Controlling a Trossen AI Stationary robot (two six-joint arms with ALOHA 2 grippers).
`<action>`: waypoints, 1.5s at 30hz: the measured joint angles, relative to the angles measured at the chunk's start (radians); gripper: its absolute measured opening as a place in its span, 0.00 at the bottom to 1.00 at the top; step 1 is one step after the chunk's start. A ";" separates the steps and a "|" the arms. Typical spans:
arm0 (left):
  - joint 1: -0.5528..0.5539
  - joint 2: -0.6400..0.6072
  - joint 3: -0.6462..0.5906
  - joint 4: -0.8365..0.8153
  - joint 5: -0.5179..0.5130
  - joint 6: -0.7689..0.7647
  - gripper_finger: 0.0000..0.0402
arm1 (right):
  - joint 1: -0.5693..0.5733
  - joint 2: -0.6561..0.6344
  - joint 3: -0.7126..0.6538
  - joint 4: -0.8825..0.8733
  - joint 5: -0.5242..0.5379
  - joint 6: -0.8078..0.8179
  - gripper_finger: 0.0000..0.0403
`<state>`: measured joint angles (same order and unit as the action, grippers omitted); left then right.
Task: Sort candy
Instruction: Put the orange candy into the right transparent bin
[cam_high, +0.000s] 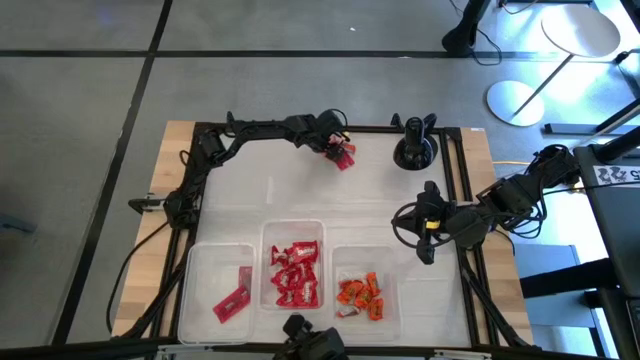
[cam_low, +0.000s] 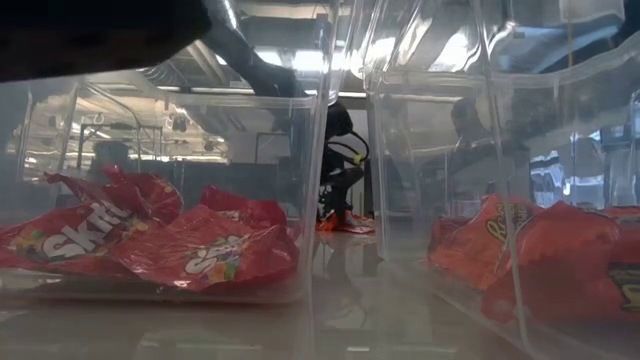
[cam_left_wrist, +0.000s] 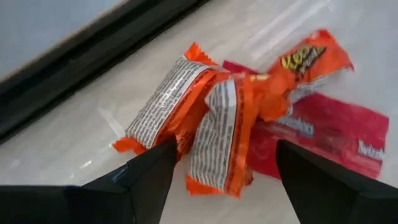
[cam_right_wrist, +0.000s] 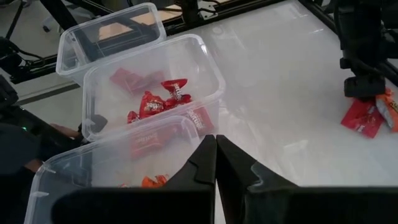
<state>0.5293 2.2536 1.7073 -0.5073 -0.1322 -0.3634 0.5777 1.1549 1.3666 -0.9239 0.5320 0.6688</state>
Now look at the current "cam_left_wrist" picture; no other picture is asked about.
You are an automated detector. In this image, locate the orange Reese's candy packet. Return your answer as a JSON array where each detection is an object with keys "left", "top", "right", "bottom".
[
  {"left": 248, "top": 29, "right": 355, "bottom": 123},
  {"left": 185, "top": 74, "right": 259, "bottom": 199},
  {"left": 112, "top": 42, "right": 231, "bottom": 157}
]

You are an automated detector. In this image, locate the black metal table frame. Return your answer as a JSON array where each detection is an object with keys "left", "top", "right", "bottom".
[{"left": 0, "top": 0, "right": 212, "bottom": 146}]

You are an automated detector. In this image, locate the red Twizzlers candy packet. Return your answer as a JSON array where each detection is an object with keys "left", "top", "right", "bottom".
[
  {"left": 245, "top": 92, "right": 390, "bottom": 180},
  {"left": 221, "top": 59, "right": 261, "bottom": 77}
]

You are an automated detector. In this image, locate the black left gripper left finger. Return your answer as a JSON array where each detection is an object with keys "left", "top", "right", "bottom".
[{"left": 0, "top": 136, "right": 178, "bottom": 224}]

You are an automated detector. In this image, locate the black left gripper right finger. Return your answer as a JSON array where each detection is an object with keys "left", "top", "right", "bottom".
[{"left": 276, "top": 139, "right": 398, "bottom": 224}]

